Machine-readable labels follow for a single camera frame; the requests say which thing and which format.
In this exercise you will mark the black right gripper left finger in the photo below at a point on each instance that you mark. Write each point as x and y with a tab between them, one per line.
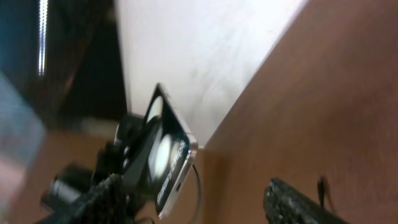
102	203

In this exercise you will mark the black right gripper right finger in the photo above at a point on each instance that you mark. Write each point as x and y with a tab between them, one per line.
284	204

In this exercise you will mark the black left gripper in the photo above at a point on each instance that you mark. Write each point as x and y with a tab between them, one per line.
76	179

